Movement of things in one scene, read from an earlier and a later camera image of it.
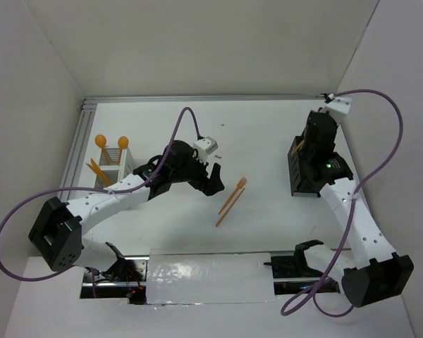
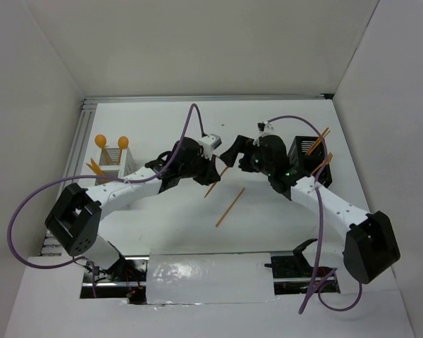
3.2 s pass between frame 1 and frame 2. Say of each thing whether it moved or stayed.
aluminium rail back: stayed
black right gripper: moved
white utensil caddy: stayed
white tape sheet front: stayed
